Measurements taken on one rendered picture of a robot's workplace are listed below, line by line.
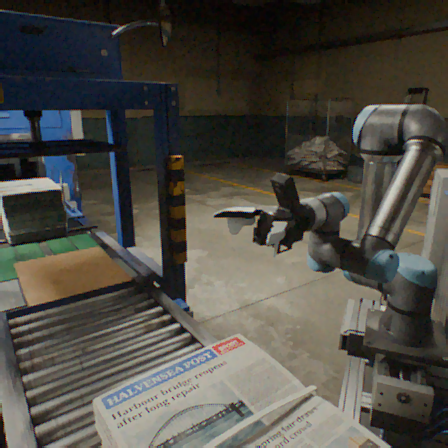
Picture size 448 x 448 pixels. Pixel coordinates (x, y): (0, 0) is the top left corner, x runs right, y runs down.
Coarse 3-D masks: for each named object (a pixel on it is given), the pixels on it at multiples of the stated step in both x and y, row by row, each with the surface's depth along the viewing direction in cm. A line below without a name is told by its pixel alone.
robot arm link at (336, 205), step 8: (336, 192) 92; (320, 200) 85; (328, 200) 87; (336, 200) 88; (344, 200) 90; (328, 208) 85; (336, 208) 87; (344, 208) 89; (328, 216) 85; (336, 216) 88; (344, 216) 90; (328, 224) 88; (336, 224) 88
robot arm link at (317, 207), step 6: (312, 198) 85; (312, 204) 83; (318, 204) 84; (312, 210) 82; (318, 210) 83; (324, 210) 84; (318, 216) 82; (324, 216) 84; (318, 222) 83; (324, 222) 85; (312, 228) 83; (318, 228) 86
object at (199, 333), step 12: (144, 276) 151; (144, 288) 141; (156, 288) 141; (156, 300) 132; (168, 300) 132; (168, 312) 124; (180, 312) 124; (180, 324) 117; (192, 324) 117; (192, 336) 112; (204, 336) 111
